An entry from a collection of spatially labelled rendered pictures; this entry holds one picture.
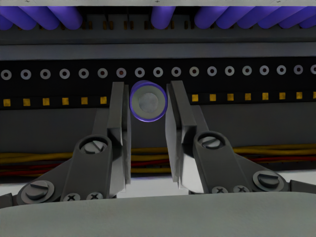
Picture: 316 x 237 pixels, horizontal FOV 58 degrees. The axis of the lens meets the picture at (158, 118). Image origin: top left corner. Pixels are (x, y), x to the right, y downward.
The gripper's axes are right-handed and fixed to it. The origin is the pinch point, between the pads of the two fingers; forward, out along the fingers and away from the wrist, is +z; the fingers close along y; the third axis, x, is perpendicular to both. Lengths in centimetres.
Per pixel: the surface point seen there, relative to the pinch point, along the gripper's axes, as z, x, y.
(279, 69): 19.5, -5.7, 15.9
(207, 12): 13.7, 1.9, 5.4
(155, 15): 14.5, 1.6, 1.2
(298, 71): 19.4, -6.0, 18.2
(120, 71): 19.4, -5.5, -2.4
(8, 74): 19.3, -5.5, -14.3
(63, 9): 12.4, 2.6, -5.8
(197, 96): 17.8, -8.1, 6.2
